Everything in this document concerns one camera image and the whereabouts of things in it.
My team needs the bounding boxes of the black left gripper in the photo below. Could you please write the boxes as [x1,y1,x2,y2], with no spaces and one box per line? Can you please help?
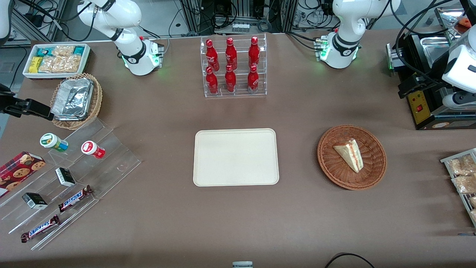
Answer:
[398,56,453,99]

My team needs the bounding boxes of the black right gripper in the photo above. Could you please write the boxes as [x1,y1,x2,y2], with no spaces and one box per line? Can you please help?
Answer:
[0,84,53,121]

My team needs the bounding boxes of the triangle sandwich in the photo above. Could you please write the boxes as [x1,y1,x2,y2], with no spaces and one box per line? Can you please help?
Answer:
[333,139,363,173]

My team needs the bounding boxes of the light wicker basket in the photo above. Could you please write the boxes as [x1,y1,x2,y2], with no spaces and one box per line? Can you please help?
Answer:
[50,73,103,130]

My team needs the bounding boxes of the steel tray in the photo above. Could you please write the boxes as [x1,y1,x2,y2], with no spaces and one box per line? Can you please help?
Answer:
[434,6,470,42]

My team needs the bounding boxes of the brown wicker basket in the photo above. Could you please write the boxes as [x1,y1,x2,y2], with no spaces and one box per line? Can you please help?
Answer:
[317,125,387,191]

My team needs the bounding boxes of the cream plastic tray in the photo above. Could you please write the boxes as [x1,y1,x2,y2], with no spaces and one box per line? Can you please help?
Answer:
[193,128,280,187]

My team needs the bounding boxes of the black machine yellow panel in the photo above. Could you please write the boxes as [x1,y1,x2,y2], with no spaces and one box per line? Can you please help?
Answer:
[386,33,476,131]

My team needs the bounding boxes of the white snack bin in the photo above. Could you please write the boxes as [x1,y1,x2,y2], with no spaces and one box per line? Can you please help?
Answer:
[22,43,91,80]

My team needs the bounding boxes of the green lid cup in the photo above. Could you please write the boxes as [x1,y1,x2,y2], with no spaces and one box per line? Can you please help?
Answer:
[40,133,69,153]

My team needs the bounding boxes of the stacked foil containers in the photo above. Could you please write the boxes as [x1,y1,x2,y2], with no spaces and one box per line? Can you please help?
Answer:
[51,78,94,121]

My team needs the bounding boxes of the clear rice cracker bag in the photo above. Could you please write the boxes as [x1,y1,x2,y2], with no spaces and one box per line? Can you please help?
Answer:
[38,45,81,74]

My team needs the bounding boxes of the red cookie box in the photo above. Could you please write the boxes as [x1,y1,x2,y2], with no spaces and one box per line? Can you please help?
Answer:
[0,151,46,198]

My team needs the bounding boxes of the red lid cup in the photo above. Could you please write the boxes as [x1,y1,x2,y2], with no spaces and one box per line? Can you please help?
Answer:
[81,140,106,160]

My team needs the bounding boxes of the small black box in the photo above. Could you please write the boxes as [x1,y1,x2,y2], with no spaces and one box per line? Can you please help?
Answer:
[22,192,48,210]
[55,167,76,188]

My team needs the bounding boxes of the clear acrylic step display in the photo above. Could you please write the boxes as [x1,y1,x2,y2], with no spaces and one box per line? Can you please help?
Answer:
[0,117,142,251]

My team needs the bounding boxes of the snickers bar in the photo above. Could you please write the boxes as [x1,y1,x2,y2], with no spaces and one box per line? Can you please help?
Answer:
[20,214,61,243]
[58,185,94,213]

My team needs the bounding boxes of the red cola bottle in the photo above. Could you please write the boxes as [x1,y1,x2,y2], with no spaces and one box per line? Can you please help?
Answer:
[225,65,237,93]
[247,64,260,92]
[248,36,260,70]
[206,39,220,72]
[206,66,219,95]
[225,37,238,71]

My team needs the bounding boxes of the clear acrylic bottle rack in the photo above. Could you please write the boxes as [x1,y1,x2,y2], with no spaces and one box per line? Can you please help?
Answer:
[200,33,267,98]

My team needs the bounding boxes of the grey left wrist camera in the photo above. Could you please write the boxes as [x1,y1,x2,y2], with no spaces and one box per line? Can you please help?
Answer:
[442,92,476,109]

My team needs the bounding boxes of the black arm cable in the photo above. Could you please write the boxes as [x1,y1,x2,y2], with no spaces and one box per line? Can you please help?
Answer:
[394,0,459,87]

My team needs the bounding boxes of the metal wire rack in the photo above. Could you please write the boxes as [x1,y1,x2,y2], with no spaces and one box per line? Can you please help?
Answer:
[440,148,476,228]

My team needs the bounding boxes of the black cable loop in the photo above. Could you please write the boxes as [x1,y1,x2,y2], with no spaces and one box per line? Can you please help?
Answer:
[324,253,376,268]

